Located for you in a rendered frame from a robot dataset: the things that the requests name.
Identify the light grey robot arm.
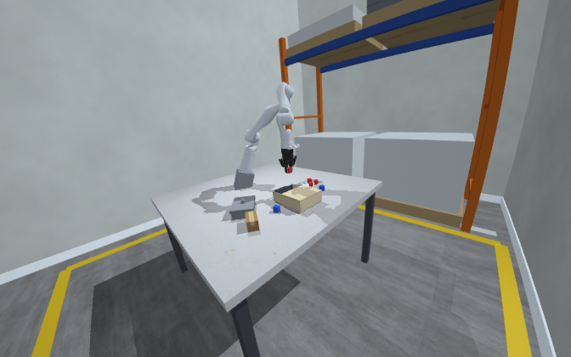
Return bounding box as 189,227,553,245
240,82,300,173

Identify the grey metal lid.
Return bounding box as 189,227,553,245
229,195,256,214

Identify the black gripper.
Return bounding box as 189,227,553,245
279,149,297,173

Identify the brown cardboard box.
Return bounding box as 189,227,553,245
246,211,260,232

